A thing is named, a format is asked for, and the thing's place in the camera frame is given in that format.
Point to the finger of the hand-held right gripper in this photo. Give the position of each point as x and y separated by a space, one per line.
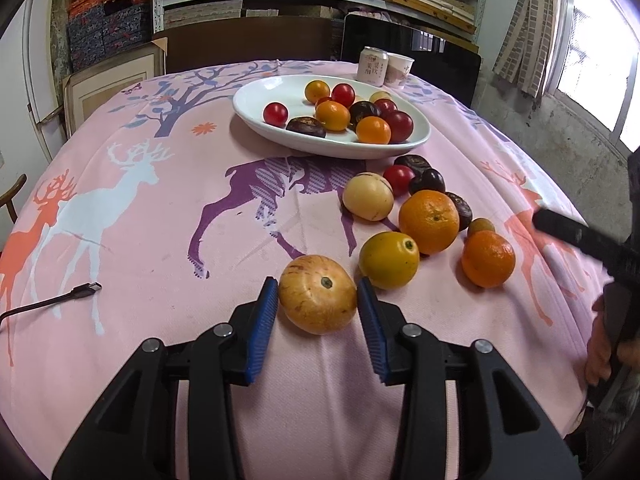
575 232

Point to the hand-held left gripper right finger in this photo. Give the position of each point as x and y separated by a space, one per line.
372 330

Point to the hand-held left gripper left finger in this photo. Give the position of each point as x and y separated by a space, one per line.
262 330

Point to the yellow striped pepino melon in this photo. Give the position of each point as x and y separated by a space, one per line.
317 295

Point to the red cherry tomato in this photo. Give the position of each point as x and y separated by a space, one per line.
398 179
343 94
275 113

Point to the white oval plate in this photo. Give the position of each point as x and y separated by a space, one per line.
270 90

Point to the person's right hand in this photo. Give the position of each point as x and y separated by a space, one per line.
597 355

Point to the yellowish orange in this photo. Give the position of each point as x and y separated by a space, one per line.
389 260

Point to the small yellow-green fruit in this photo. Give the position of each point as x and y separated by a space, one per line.
481 226

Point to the pale striped pepino melon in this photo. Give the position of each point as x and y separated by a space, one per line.
367 196
380 95

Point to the dark purple plum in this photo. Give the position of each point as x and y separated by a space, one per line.
426 181

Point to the pink deer print tablecloth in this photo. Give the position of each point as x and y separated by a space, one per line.
150 220

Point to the checkered curtain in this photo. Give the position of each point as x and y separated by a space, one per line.
530 30

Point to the window with metal grille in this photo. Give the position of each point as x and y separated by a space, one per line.
590 25

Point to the black chair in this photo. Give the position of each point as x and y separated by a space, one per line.
440 65

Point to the white paper cup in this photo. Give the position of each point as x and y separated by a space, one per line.
400 70

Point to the small yellow-orange round fruit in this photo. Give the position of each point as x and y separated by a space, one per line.
316 91

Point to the white drink can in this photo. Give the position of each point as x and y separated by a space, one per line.
372 65

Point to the wooden chair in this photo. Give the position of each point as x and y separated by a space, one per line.
17 187

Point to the brown wooden board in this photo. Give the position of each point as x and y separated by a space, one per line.
240 45

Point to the beige framed panel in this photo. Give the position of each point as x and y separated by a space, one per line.
100 90

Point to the white metal shelf rack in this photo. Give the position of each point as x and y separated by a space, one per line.
158 5

